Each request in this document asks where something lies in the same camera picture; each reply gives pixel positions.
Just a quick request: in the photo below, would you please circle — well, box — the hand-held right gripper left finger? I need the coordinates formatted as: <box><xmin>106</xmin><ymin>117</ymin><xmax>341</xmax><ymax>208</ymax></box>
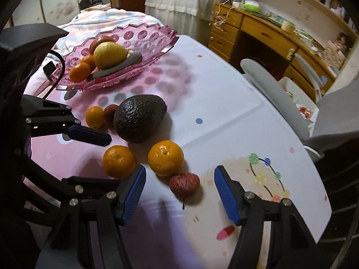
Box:
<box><xmin>36</xmin><ymin>165</ymin><xmax>147</xmax><ymax>269</ymax></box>

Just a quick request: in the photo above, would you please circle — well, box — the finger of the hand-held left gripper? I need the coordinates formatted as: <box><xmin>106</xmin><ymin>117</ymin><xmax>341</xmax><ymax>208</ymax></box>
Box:
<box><xmin>22</xmin><ymin>95</ymin><xmax>113</xmax><ymax>147</ymax></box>
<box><xmin>61</xmin><ymin>175</ymin><xmax>124</xmax><ymax>202</ymax></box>

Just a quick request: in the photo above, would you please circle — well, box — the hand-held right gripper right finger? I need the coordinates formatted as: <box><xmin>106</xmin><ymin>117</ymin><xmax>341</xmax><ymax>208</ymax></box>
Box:
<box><xmin>214</xmin><ymin>165</ymin><xmax>327</xmax><ymax>269</ymax></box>

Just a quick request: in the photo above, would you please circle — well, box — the small orange mandarin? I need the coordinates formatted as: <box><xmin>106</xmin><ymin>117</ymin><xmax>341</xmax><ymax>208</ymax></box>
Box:
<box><xmin>85</xmin><ymin>106</ymin><xmax>105</xmax><ymax>129</ymax></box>

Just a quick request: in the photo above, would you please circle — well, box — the red lychee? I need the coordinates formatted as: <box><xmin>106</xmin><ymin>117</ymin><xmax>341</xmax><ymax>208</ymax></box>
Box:
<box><xmin>169</xmin><ymin>173</ymin><xmax>200</xmax><ymax>199</ymax></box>
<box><xmin>104</xmin><ymin>104</ymin><xmax>120</xmax><ymax>125</ymax></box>

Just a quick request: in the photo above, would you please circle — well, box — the yellow speckled pear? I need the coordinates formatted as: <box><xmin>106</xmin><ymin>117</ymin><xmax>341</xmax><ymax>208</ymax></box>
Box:
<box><xmin>93</xmin><ymin>42</ymin><xmax>130</xmax><ymax>69</ymax></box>

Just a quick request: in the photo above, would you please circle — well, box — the dark green cucumber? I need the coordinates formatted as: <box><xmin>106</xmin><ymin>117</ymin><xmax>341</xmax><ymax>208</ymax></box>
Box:
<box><xmin>91</xmin><ymin>52</ymin><xmax>143</xmax><ymax>79</ymax></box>

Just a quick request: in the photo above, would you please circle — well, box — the red apple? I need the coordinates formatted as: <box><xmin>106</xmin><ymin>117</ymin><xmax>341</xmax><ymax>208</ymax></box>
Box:
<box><xmin>89</xmin><ymin>36</ymin><xmax>114</xmax><ymax>55</ymax></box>

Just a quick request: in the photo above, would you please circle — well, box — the pink glass fruit bowl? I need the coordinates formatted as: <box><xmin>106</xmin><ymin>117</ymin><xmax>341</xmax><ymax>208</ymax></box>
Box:
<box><xmin>55</xmin><ymin>24</ymin><xmax>179</xmax><ymax>92</ymax></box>

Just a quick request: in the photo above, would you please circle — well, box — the dark avocado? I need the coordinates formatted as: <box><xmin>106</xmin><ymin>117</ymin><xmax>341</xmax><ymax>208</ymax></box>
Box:
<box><xmin>113</xmin><ymin>95</ymin><xmax>168</xmax><ymax>143</ymax></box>

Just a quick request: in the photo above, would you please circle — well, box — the cartoon printed tablecloth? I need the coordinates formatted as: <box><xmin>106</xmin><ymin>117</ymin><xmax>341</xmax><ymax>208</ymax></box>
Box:
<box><xmin>22</xmin><ymin>34</ymin><xmax>333</xmax><ymax>269</ymax></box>

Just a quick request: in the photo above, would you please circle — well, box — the white flower print wardrobe door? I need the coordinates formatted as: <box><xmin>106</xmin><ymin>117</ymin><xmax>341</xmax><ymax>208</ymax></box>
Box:
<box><xmin>11</xmin><ymin>0</ymin><xmax>82</xmax><ymax>29</ymax></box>

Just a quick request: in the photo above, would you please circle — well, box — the grey office chair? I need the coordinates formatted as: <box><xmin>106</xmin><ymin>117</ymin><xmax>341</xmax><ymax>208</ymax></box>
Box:
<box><xmin>240</xmin><ymin>58</ymin><xmax>359</xmax><ymax>157</ymax></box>

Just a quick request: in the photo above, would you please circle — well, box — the pastel floral blanket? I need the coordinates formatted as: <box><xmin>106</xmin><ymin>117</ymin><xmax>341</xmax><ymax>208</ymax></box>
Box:
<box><xmin>56</xmin><ymin>7</ymin><xmax>163</xmax><ymax>45</ymax></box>

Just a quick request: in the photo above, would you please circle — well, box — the white storage box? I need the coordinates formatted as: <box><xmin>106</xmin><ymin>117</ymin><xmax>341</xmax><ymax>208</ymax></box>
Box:
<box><xmin>278</xmin><ymin>76</ymin><xmax>320</xmax><ymax>125</ymax></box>

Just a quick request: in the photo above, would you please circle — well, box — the white lace cover cloth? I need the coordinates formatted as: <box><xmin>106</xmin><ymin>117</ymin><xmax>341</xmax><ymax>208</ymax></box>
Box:
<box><xmin>144</xmin><ymin>0</ymin><xmax>233</xmax><ymax>38</ymax></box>

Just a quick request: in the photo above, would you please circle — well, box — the wooden desk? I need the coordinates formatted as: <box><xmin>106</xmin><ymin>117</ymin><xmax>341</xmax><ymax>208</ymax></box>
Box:
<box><xmin>208</xmin><ymin>1</ymin><xmax>341</xmax><ymax>96</ymax></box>

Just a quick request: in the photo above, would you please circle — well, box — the beige mug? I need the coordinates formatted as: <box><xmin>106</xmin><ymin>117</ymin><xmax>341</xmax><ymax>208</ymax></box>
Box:
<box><xmin>281</xmin><ymin>21</ymin><xmax>296</xmax><ymax>34</ymax></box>

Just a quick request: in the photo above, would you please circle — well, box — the green tissue pack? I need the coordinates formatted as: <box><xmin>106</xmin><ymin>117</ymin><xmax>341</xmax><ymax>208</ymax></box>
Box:
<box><xmin>243</xmin><ymin>1</ymin><xmax>265</xmax><ymax>13</ymax></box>

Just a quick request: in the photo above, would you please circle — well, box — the doll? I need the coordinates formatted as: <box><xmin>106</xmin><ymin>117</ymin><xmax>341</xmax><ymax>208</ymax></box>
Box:
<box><xmin>335</xmin><ymin>32</ymin><xmax>352</xmax><ymax>51</ymax></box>

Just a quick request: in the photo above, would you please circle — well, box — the wooden bookshelf hutch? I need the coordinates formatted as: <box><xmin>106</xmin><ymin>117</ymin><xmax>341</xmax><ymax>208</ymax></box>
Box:
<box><xmin>233</xmin><ymin>0</ymin><xmax>359</xmax><ymax>62</ymax></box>

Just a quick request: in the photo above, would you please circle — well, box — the black cable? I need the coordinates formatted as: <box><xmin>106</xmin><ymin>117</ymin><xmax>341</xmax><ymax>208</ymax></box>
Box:
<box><xmin>42</xmin><ymin>50</ymin><xmax>67</xmax><ymax>91</ymax></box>

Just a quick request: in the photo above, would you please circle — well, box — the white cable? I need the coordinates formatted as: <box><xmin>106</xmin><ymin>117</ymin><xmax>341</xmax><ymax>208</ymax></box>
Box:
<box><xmin>212</xmin><ymin>0</ymin><xmax>235</xmax><ymax>32</ymax></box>

